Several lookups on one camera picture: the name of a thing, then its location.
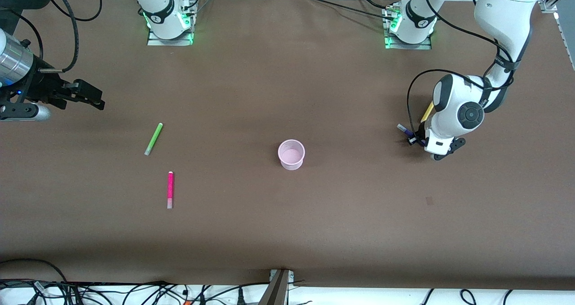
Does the pink mesh pen holder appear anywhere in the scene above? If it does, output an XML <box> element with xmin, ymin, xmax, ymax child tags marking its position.
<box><xmin>277</xmin><ymin>139</ymin><xmax>306</xmax><ymax>171</ymax></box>

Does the green highlighter pen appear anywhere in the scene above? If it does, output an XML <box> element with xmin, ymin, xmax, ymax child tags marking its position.
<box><xmin>144</xmin><ymin>122</ymin><xmax>164</xmax><ymax>156</ymax></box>

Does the brown table mat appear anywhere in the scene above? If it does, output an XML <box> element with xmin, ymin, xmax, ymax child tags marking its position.
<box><xmin>0</xmin><ymin>0</ymin><xmax>575</xmax><ymax>291</ymax></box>

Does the thin black cable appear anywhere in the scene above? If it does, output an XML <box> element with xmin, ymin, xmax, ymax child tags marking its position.
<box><xmin>6</xmin><ymin>9</ymin><xmax>44</xmax><ymax>61</ymax></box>
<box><xmin>66</xmin><ymin>0</ymin><xmax>103</xmax><ymax>22</ymax></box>

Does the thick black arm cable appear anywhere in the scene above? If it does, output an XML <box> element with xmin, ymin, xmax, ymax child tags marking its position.
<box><xmin>39</xmin><ymin>0</ymin><xmax>81</xmax><ymax>74</ymax></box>

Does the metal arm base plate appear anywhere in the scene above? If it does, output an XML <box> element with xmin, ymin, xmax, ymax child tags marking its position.
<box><xmin>385</xmin><ymin>35</ymin><xmax>433</xmax><ymax>51</ymax></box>
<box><xmin>147</xmin><ymin>26</ymin><xmax>195</xmax><ymax>47</ymax></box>

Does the metal camera post bracket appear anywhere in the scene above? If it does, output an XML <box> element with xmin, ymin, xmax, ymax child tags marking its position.
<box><xmin>258</xmin><ymin>269</ymin><xmax>296</xmax><ymax>305</ymax></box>

